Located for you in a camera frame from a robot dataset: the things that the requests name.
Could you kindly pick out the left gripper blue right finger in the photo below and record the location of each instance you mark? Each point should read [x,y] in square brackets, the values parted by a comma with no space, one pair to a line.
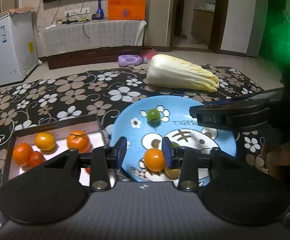
[170,154]

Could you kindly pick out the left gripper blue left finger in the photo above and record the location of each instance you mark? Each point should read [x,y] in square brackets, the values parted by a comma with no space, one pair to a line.
[119,152]

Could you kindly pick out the brown kiwi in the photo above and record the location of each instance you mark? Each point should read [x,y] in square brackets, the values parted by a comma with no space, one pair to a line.
[172,173]

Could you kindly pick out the small green fruit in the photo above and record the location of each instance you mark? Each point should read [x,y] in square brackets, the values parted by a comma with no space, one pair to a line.
[153,116]

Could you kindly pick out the orange with stem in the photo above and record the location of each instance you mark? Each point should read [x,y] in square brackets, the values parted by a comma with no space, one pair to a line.
[79,140]

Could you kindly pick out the yellow orange back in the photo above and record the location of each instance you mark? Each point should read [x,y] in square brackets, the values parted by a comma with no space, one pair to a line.
[45,141]

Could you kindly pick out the small red tomato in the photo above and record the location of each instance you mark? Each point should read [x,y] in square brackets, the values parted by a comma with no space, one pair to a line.
[36,159]

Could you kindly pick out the green apple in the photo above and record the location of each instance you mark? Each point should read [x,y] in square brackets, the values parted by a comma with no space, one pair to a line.
[175,144]

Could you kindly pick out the red apple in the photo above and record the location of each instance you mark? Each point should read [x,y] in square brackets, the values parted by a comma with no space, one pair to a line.
[88,170]

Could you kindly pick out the right hand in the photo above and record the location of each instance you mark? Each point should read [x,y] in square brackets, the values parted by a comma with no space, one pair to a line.
[275,158]

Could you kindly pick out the blue tiger plate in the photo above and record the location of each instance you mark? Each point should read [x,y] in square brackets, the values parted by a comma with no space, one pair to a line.
[176,124]

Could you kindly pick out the napa cabbage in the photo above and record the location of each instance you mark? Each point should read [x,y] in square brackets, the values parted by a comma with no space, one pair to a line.
[171,72]

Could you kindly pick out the white refrigerator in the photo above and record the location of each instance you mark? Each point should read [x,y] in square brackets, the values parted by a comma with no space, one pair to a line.
[258,28]

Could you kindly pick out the floral black tablecloth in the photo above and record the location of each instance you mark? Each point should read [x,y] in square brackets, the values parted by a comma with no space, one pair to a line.
[102,92]

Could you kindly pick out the purple plastic toy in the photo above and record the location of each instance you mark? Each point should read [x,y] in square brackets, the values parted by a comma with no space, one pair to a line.
[131,60]

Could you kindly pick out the covered low cabinet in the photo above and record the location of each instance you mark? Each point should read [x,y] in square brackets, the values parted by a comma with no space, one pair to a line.
[90,42]

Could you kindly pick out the blue glass bottle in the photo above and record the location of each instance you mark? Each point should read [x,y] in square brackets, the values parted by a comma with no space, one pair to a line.
[99,15]

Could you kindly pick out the white chest freezer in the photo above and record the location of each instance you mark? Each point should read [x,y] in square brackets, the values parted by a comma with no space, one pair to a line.
[18,55]

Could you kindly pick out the orange cardboard box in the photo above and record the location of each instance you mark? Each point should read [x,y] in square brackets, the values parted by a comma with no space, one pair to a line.
[126,10]

